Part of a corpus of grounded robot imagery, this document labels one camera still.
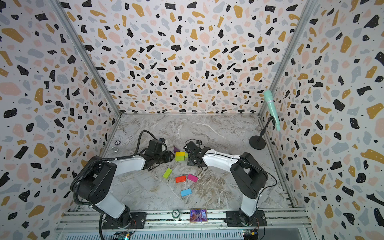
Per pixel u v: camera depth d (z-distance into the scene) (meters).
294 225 0.76
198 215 0.75
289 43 0.85
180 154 0.97
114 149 0.97
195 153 0.71
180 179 0.88
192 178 0.88
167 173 0.90
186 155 0.97
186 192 0.83
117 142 1.03
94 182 0.45
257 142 1.05
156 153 0.76
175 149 0.98
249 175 0.48
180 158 0.95
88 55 0.87
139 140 0.71
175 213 0.70
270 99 0.83
